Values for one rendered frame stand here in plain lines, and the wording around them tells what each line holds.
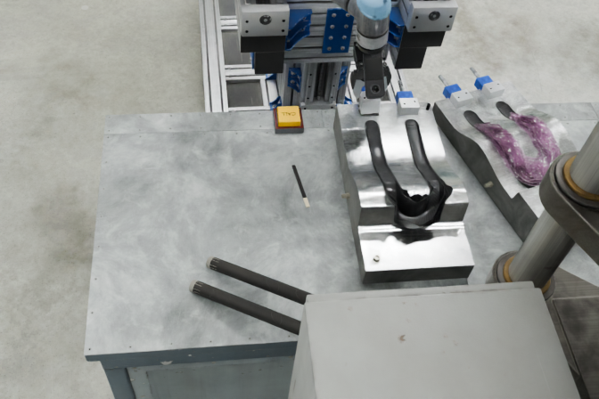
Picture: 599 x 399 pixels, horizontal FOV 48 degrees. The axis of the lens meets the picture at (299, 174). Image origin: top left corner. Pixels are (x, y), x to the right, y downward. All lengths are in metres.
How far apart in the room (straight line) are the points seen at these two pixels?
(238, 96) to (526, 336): 2.10
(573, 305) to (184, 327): 0.82
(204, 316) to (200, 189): 0.36
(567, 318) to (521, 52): 2.62
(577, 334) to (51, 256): 1.98
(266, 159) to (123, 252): 0.45
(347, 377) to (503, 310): 0.21
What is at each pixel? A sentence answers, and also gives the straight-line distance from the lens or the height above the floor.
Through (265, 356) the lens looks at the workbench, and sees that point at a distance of 1.66.
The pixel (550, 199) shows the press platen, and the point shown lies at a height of 1.52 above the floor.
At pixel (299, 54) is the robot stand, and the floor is 0.72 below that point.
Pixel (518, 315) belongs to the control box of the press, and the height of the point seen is 1.47.
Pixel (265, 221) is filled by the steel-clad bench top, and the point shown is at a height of 0.80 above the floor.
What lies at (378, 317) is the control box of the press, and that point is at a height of 1.47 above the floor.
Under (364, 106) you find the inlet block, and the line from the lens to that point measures 1.80.
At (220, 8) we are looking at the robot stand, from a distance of 3.23.
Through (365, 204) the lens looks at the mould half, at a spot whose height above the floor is 0.93.
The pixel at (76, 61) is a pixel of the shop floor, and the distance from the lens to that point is 3.33.
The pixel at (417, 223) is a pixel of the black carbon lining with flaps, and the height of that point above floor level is 0.87.
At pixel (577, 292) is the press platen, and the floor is 1.29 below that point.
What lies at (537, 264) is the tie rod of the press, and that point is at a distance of 1.06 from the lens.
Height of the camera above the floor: 2.20
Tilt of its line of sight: 51 degrees down
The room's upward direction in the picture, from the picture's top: 7 degrees clockwise
